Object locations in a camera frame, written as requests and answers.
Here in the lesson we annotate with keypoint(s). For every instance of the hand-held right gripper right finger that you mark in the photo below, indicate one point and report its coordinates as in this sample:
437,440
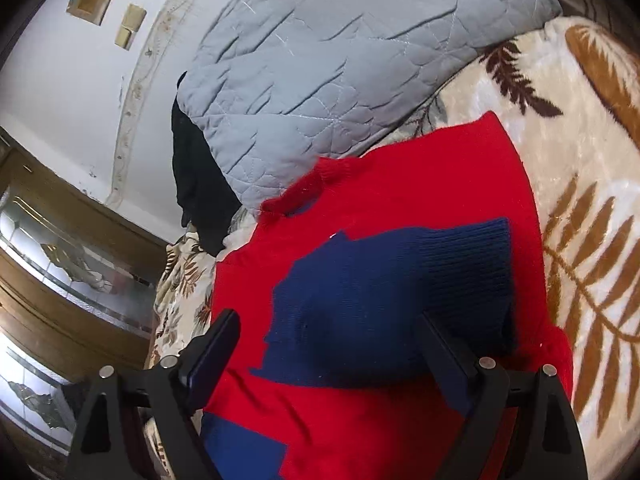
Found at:
449,366

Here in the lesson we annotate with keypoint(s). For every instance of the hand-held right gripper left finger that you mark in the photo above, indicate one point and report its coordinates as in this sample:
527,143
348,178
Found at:
216,355

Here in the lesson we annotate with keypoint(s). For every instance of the red and navy knit sweater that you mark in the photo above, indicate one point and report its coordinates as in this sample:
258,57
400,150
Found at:
400,185

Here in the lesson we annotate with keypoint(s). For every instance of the black cloth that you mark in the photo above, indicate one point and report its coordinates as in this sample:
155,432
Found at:
200,180

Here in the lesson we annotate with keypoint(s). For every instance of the wooden cabinet with glass doors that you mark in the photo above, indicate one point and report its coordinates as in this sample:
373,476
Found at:
60,240

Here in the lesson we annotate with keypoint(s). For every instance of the beige leaf-print blanket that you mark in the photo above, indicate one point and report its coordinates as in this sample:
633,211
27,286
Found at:
590,160

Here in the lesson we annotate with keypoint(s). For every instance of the gold wall switch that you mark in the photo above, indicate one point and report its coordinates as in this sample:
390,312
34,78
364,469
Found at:
131,25

